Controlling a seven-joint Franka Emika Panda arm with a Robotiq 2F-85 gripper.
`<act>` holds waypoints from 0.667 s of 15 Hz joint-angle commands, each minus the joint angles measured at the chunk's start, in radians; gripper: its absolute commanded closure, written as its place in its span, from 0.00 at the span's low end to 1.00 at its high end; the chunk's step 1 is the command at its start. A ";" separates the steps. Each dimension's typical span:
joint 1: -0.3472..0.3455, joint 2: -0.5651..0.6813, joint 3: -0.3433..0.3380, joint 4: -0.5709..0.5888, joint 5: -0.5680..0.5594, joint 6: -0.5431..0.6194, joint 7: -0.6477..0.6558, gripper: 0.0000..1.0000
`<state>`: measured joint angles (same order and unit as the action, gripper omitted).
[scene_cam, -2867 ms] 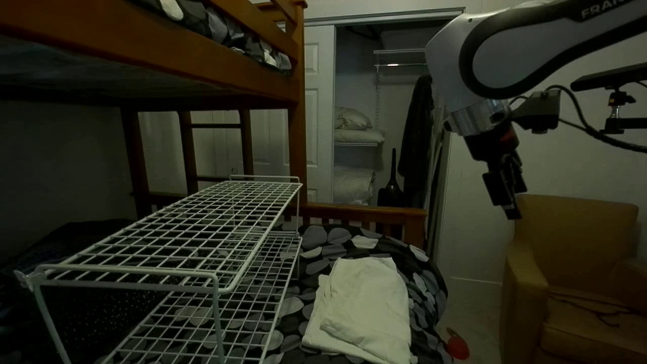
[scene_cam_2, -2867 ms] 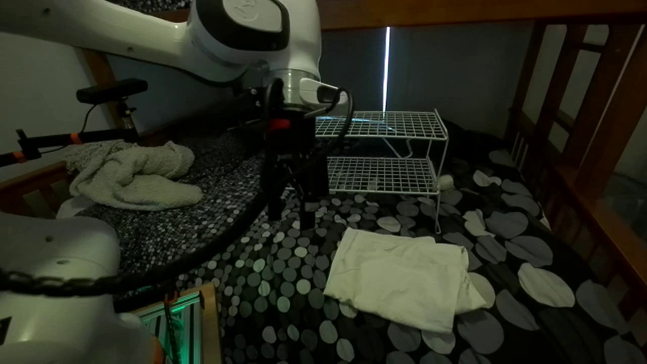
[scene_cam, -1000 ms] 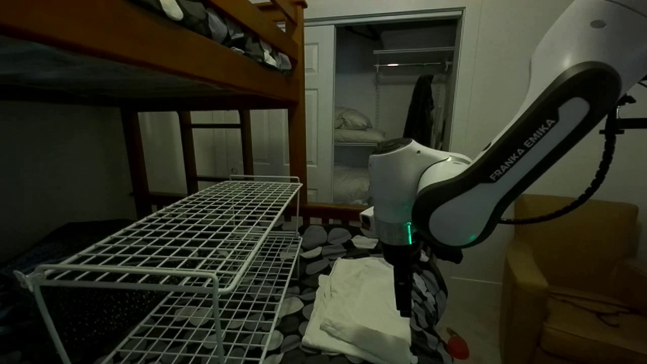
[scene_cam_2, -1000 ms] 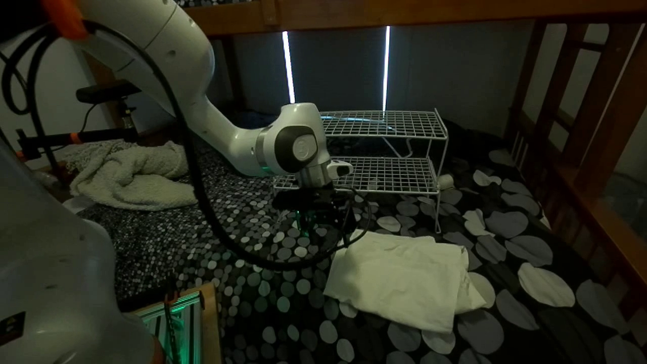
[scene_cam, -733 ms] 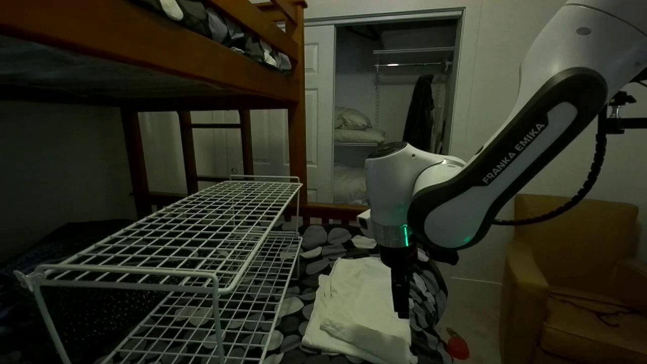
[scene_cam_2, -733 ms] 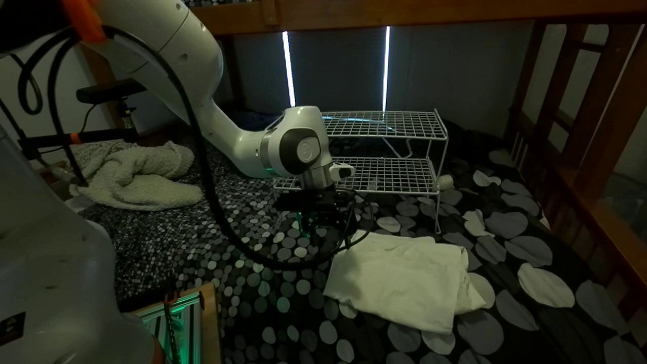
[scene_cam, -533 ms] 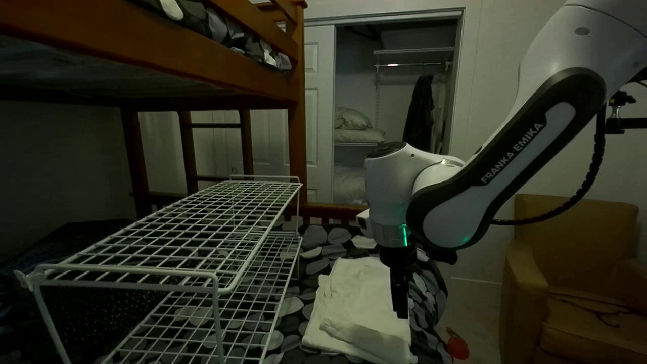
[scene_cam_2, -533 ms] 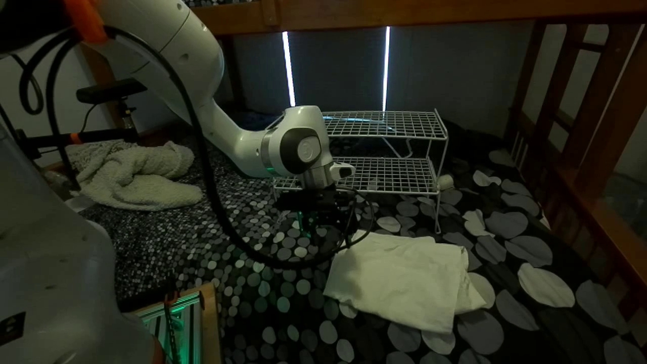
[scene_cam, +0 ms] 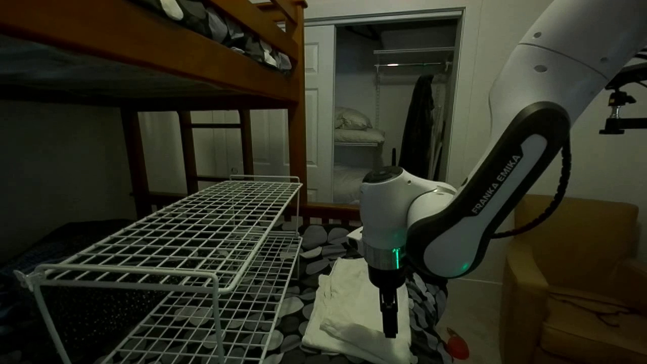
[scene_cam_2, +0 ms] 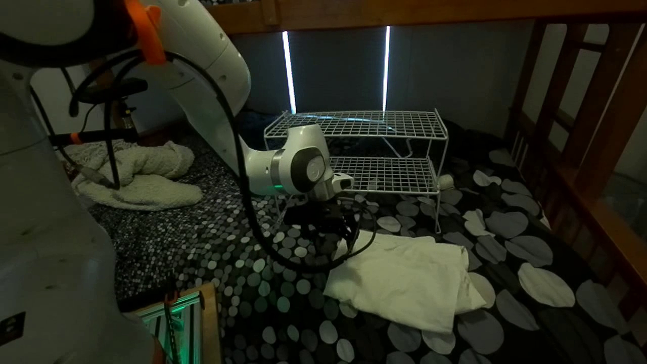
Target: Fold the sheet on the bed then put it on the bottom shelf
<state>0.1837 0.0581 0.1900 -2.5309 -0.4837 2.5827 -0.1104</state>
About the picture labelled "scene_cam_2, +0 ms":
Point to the black camera stand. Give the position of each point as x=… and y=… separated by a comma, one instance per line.
x=111, y=87

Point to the wooden bunk bed frame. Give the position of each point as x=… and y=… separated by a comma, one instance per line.
x=599, y=121

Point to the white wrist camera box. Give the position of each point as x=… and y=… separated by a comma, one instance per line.
x=343, y=183

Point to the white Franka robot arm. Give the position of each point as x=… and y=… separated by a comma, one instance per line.
x=52, y=255

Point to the grey window blind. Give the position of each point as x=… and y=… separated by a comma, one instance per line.
x=457, y=73

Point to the wooden crate with green light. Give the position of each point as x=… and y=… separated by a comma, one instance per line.
x=211, y=323

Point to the small white object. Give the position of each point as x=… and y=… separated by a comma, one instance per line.
x=444, y=183

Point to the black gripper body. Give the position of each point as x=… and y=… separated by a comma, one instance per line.
x=321, y=214

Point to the black grey dotted duvet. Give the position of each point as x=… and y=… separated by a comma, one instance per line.
x=511, y=223

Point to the crumpled white towel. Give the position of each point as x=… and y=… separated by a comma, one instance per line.
x=158, y=160

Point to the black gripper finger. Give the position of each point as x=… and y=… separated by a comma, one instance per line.
x=346, y=239

